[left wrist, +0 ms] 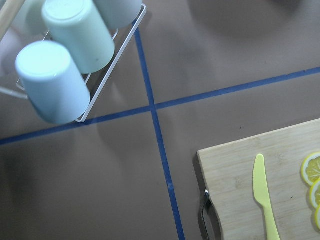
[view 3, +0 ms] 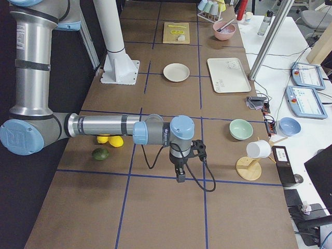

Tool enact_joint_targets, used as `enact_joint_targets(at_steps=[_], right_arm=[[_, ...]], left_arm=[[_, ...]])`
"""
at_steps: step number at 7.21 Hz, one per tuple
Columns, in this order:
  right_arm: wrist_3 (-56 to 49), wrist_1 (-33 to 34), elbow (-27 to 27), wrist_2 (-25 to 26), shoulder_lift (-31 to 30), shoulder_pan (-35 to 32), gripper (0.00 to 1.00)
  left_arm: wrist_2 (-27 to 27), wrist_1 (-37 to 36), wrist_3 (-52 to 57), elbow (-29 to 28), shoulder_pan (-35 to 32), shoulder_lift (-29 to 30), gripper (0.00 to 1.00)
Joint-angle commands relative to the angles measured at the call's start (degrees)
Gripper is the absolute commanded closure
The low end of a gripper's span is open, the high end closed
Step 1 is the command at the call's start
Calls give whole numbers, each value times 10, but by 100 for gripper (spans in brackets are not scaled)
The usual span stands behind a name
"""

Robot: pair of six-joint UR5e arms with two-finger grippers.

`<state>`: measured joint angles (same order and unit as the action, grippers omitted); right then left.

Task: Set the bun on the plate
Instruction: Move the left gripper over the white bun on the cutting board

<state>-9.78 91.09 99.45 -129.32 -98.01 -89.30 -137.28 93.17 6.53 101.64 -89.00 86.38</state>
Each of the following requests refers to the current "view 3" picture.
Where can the grey blue cup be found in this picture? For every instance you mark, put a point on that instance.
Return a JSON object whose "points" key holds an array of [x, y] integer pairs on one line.
{"points": [[214, 10]]}

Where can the red cylinder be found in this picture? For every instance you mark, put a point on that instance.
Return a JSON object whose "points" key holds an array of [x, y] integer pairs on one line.
{"points": [[241, 9]]}

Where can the yellow cup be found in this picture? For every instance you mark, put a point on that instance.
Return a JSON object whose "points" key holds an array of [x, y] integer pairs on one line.
{"points": [[221, 5]]}

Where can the teach pendant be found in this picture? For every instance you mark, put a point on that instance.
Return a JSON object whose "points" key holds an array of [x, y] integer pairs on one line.
{"points": [[305, 102], [307, 75]]}

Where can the clear water bottle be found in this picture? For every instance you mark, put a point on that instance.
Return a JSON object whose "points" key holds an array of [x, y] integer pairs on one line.
{"points": [[266, 22]]}

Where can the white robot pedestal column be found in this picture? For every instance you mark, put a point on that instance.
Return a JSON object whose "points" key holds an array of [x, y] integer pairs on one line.
{"points": [[118, 68]]}

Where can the clear acrylic cup rack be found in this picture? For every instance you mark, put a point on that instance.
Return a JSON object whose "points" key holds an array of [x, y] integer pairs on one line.
{"points": [[209, 17]]}

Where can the wooden cutting board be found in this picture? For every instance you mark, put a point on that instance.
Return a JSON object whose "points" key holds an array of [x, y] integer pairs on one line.
{"points": [[171, 38]]}

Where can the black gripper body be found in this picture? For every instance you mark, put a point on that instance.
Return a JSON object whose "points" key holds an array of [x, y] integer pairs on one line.
{"points": [[178, 163]]}

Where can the teach pendant near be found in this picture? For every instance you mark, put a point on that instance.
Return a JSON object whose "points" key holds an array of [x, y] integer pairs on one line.
{"points": [[305, 102]]}

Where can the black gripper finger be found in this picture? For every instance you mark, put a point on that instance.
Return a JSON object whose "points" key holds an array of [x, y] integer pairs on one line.
{"points": [[178, 174], [182, 175]]}

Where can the orange black electronics adapter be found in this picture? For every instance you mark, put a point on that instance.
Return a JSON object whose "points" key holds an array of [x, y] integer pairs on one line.
{"points": [[269, 121]]}

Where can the cream rectangular bear tray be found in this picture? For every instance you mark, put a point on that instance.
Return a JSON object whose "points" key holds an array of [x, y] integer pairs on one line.
{"points": [[228, 75]]}

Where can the white cup on stand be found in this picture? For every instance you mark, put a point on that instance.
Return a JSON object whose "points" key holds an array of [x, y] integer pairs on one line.
{"points": [[258, 149]]}

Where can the yellow plastic knife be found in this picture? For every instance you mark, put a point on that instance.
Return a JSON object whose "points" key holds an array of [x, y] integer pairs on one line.
{"points": [[179, 26]]}

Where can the blue bowl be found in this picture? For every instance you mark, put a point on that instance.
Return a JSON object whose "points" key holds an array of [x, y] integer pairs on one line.
{"points": [[289, 126]]}

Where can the white paper cup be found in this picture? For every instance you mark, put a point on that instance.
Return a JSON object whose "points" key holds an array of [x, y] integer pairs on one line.
{"points": [[248, 17]]}

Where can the pink bowl with ice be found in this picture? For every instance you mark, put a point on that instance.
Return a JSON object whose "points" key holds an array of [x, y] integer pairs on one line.
{"points": [[224, 34]]}

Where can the black box white label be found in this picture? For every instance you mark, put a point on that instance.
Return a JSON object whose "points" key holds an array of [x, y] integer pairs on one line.
{"points": [[283, 166]]}

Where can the teach pendant far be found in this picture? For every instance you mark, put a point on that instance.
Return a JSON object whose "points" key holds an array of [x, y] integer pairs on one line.
{"points": [[307, 75]]}

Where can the lemon slices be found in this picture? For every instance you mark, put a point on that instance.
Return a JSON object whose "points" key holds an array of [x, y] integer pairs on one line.
{"points": [[177, 32]]}

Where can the aluminium frame post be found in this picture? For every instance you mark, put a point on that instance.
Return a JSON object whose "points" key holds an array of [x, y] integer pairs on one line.
{"points": [[276, 25]]}

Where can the white steamed bun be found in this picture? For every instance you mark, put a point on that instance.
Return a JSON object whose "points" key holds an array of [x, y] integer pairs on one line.
{"points": [[181, 38]]}

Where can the yellow lemon far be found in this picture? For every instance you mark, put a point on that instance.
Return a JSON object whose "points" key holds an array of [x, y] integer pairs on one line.
{"points": [[102, 138]]}

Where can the metal brush black tip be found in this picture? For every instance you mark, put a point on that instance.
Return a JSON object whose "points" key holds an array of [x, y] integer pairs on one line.
{"points": [[225, 25]]}

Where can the green cup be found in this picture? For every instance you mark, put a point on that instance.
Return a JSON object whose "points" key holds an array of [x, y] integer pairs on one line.
{"points": [[208, 6]]}

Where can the wooden cup stand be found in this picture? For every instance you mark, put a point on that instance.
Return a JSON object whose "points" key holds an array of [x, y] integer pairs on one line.
{"points": [[249, 168]]}

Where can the grey folded cloth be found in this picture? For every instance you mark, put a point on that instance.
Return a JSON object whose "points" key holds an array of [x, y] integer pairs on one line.
{"points": [[255, 102]]}

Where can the green avocado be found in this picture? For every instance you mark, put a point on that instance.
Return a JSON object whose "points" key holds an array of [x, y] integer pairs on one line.
{"points": [[100, 154]]}

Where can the green bowl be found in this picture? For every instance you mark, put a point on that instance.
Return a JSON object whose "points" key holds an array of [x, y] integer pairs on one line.
{"points": [[240, 129]]}

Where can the black monitor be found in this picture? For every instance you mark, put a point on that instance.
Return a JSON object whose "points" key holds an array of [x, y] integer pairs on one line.
{"points": [[318, 169]]}

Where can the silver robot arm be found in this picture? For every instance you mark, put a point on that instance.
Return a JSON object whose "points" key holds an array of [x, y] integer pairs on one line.
{"points": [[33, 125]]}

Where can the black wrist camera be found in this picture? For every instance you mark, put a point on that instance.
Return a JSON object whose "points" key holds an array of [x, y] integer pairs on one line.
{"points": [[198, 149]]}

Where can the round cream plate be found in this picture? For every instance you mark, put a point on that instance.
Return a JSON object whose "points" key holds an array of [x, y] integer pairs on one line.
{"points": [[176, 72]]}

